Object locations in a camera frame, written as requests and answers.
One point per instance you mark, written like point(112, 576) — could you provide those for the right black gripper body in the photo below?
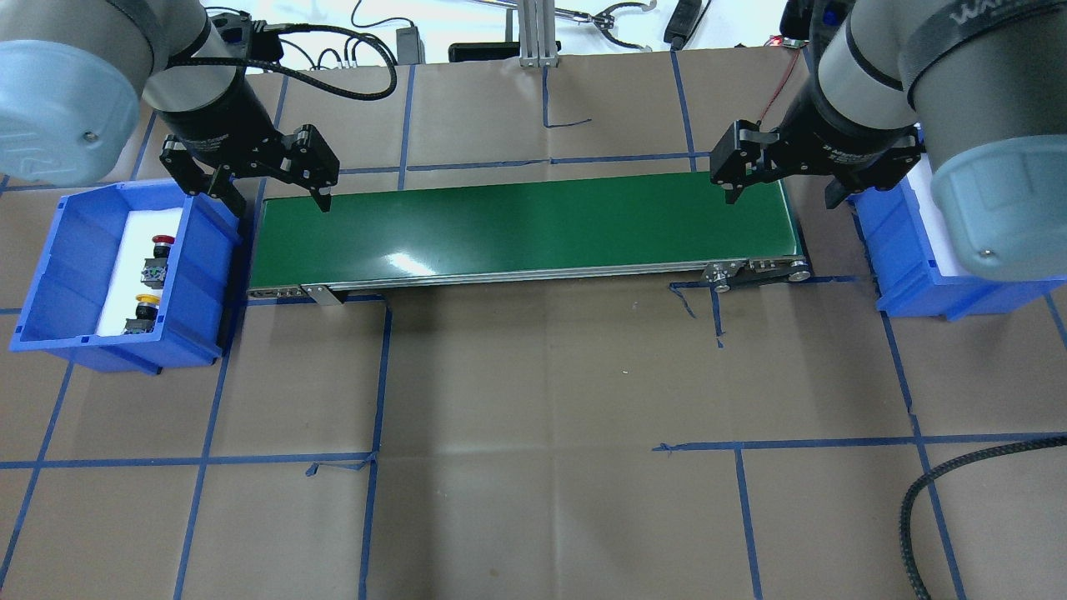
point(828, 131)

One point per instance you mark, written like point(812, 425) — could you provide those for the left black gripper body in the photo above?
point(218, 114)

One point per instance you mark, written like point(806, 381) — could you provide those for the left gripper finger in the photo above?
point(323, 197)
point(221, 185)

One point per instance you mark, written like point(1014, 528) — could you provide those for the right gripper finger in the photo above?
point(733, 190)
point(842, 187)

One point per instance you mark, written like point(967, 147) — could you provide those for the red push button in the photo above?
point(155, 267)

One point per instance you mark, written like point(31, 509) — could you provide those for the yellow push button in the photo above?
point(145, 316)

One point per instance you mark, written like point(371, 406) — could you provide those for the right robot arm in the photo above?
point(976, 87)

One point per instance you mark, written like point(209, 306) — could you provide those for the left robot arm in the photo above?
point(74, 75)

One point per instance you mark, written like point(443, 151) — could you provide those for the green conveyor belt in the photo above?
point(601, 227)

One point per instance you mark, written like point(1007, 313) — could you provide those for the white foam pad right bin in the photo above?
point(918, 181)

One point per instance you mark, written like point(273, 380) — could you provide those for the white foam pad bin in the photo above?
point(918, 181)
point(134, 247)

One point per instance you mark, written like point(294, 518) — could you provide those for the white foam pad left bin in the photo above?
point(134, 247)

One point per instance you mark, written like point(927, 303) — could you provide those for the right blue plastic bin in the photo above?
point(916, 271)

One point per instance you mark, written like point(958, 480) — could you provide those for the blue plastic bin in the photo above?
point(67, 291)
point(916, 271)

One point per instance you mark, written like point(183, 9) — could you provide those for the black power adapter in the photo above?
point(409, 46)

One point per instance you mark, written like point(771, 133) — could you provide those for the left blue plastic bin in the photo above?
point(67, 291)

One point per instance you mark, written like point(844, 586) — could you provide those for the grabber tool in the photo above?
point(603, 21)

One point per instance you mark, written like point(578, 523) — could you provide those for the aluminium profile post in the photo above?
point(537, 34)

